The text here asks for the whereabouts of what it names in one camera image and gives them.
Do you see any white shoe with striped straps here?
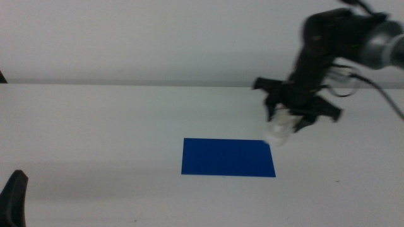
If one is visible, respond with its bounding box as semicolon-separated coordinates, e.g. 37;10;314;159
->
263;105;304;147

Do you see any blue rectangular mat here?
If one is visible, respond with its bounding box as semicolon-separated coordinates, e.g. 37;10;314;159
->
181;137;276;178

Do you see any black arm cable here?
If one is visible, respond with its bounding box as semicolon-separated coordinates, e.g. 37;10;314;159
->
326;64;404;122

